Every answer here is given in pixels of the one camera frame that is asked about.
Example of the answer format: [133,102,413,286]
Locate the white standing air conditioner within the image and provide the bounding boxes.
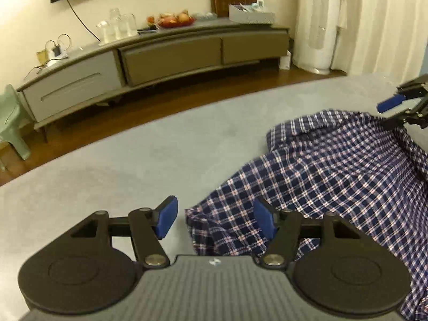
[294,0,350,75]

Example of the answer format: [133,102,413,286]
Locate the clear glass jar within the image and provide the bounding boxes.
[119,13,138,37]
[97,20,113,45]
[109,8,123,39]

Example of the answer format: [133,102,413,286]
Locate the pale green plastic chair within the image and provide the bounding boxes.
[0,83,33,162]

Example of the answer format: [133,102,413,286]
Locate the red fruit bowl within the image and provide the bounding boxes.
[157,12,196,29]

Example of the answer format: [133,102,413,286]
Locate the black television cable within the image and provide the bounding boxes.
[65,0,101,41]

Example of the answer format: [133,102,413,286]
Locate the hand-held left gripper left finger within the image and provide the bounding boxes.
[70,195,179,270]

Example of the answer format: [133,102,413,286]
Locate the white curtain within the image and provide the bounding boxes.
[334,0,428,77]

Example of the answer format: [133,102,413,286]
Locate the white power strip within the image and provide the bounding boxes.
[36,33,83,68]

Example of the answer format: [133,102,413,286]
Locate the grey brown TV cabinet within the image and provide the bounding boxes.
[16,22,291,143]

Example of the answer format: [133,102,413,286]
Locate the black tray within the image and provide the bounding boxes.
[137,23,160,35]

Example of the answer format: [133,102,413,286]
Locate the white storage box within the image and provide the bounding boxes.
[229,3,276,25]

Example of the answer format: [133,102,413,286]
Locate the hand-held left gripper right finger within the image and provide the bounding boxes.
[253,197,364,270]

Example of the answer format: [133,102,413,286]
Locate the blue plaid shirt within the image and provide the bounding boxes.
[185,109,428,321]

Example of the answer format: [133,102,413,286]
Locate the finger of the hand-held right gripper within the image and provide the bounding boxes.
[381,98,428,131]
[376,74,428,113]

